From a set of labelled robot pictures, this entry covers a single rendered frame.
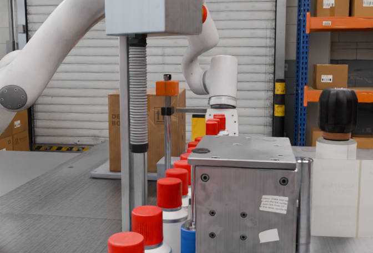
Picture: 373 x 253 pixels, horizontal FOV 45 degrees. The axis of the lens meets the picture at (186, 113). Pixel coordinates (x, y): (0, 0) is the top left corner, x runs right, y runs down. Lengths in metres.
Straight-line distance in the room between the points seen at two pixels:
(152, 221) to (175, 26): 0.39
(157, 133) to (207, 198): 1.06
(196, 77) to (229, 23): 3.85
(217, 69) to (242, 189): 0.91
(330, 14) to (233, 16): 1.14
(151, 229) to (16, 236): 0.70
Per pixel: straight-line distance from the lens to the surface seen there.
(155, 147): 1.53
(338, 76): 4.63
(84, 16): 1.20
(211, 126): 1.09
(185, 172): 0.64
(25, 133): 5.46
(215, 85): 1.34
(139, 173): 0.93
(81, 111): 5.66
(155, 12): 0.77
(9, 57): 1.34
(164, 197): 0.59
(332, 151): 1.00
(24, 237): 1.14
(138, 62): 0.79
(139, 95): 0.79
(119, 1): 0.85
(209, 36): 1.27
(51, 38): 1.23
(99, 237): 1.10
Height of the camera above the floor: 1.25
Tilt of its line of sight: 7 degrees down
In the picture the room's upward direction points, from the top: straight up
